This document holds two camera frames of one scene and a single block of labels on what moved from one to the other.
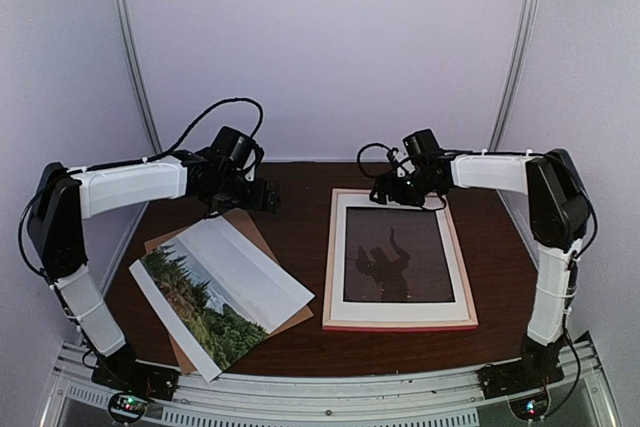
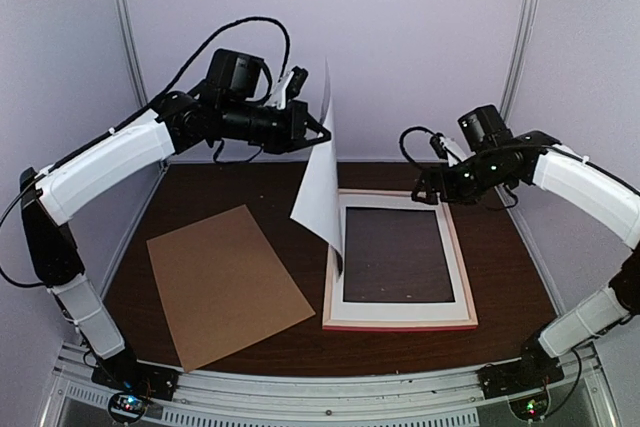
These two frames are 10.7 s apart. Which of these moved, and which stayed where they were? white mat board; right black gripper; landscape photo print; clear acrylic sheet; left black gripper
Moved: landscape photo print; left black gripper; right black gripper
Stayed: white mat board; clear acrylic sheet
